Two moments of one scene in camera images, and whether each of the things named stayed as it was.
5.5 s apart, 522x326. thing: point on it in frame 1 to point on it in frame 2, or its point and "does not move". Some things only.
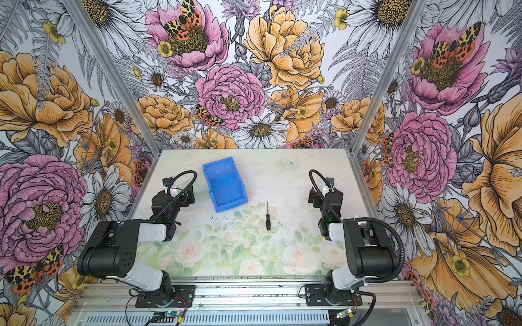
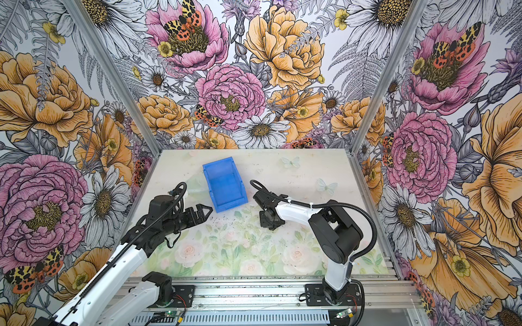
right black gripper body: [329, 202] to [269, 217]
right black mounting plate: [317, 295] does not move
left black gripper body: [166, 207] to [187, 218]
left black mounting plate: [183, 297] does not move
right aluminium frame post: [410, 23] does not move
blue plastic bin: [224, 184] does not move
